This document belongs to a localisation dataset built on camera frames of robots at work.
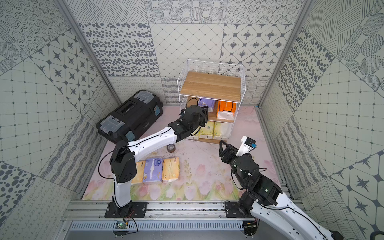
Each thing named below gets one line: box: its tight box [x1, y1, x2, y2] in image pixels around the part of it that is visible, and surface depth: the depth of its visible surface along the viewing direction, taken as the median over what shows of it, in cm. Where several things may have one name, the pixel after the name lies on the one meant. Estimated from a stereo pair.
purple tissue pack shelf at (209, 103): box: [198, 98, 216, 113], surface depth 85 cm
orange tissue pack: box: [217, 100, 237, 121], surface depth 78 cm
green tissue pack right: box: [213, 121, 233, 141], surface depth 100 cm
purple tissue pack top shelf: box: [143, 157, 164, 184], surface depth 83 cm
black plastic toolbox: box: [96, 90, 164, 143], surface depth 94 cm
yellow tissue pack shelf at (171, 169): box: [162, 157, 180, 182], surface depth 85 cm
